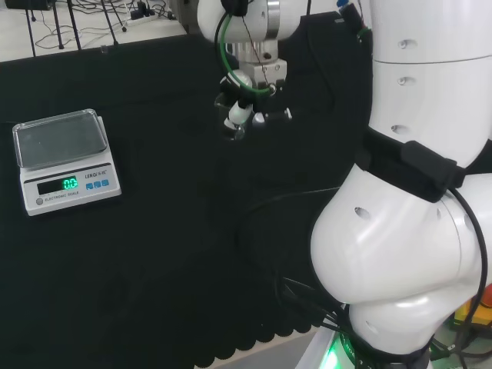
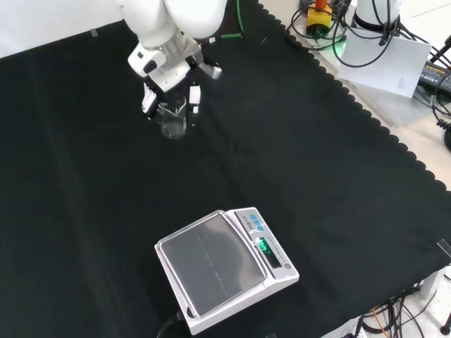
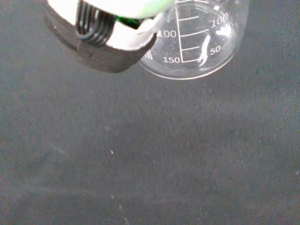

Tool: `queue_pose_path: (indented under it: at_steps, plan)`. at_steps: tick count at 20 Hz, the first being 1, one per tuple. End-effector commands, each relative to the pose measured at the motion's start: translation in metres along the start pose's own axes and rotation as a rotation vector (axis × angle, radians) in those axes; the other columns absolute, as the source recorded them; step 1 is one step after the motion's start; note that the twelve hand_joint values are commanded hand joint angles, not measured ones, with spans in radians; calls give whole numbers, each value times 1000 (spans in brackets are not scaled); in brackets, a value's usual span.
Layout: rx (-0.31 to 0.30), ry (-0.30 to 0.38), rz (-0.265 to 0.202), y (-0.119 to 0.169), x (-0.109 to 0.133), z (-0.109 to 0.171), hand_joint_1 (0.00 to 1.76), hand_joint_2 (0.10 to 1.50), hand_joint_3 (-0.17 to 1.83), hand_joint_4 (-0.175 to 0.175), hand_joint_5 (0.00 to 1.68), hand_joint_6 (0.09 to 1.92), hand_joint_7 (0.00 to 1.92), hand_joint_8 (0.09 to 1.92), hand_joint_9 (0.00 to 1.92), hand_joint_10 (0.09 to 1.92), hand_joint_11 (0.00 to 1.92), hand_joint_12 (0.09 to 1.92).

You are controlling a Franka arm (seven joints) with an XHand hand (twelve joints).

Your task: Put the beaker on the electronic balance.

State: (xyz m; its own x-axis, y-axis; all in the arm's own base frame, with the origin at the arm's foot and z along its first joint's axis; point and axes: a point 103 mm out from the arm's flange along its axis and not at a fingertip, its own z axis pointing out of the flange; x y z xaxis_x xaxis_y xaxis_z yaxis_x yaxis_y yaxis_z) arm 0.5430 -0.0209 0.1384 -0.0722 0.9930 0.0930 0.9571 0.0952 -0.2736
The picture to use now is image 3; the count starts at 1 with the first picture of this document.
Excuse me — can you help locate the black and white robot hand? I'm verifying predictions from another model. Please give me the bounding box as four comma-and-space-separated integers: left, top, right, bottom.
44, 0, 179, 74

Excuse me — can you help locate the black bench cloth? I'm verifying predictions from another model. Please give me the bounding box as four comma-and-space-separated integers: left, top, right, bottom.
0, 0, 300, 225

